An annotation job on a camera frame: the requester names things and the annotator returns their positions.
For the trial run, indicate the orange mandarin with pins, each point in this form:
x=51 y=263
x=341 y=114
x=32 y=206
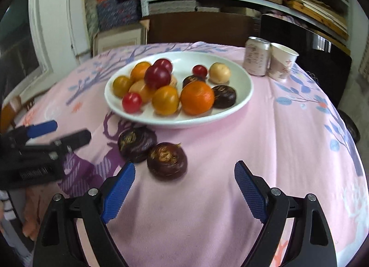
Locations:
x=197 y=97
x=139 y=70

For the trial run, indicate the wooden chair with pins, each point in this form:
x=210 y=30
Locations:
x=8 y=111

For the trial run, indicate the black glossy panel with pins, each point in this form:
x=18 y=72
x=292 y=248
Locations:
x=305 y=42

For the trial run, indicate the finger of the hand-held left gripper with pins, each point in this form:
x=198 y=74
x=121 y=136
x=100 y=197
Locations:
x=75 y=139
x=43 y=128

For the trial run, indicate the yellowish tan round fruit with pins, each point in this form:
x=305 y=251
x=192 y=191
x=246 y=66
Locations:
x=141 y=90

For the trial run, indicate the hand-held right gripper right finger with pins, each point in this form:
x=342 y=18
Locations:
x=250 y=195

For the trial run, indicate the pink floral tablecloth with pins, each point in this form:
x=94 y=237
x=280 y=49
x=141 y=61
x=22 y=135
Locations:
x=274 y=140

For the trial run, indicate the person's left hand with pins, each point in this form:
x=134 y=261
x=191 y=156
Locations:
x=34 y=206

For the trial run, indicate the orange yellow tomato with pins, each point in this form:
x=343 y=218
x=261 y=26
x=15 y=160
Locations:
x=165 y=100

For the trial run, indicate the stack of blue patterned boxes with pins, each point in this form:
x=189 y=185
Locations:
x=118 y=10

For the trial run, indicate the white framed window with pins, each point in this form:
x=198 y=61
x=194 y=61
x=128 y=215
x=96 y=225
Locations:
x=20 y=39

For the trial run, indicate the pale pink drink can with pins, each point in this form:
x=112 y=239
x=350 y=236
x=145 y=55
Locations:
x=256 y=56

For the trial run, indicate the white paper cup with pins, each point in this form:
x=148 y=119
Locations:
x=282 y=62

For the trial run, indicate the grey speckled panel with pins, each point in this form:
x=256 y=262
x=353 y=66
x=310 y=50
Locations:
x=91 y=10

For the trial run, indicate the dark round object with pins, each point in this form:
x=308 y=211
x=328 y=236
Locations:
x=350 y=126

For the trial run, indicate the dark brown wooden board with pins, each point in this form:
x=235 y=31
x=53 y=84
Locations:
x=196 y=29

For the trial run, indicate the white oval plate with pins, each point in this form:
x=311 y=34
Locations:
x=178 y=118

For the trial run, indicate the pale striped round fruit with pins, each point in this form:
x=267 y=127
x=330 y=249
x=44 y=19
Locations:
x=219 y=73

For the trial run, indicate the cardboard box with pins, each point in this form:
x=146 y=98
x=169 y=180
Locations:
x=118 y=39

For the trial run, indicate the dark purple water chestnut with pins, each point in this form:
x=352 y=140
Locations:
x=224 y=96
x=137 y=143
x=192 y=79
x=167 y=161

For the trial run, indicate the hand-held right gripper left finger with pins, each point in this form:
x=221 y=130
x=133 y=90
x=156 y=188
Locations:
x=119 y=195

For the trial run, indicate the small orange tomato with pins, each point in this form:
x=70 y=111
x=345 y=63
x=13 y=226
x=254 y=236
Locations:
x=121 y=85

